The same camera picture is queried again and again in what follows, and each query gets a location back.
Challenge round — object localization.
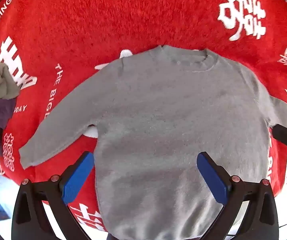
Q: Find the grey sweater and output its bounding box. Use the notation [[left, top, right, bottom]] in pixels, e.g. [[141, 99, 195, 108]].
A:
[[18, 45, 287, 240]]

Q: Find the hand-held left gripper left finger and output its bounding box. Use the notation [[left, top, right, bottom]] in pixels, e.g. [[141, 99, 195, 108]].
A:
[[11, 151, 95, 240]]

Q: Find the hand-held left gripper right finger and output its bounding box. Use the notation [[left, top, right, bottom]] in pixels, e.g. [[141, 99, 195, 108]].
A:
[[197, 151, 279, 240]]

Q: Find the red printed blanket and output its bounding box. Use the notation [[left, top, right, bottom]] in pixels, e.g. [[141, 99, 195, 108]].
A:
[[0, 0, 287, 232]]

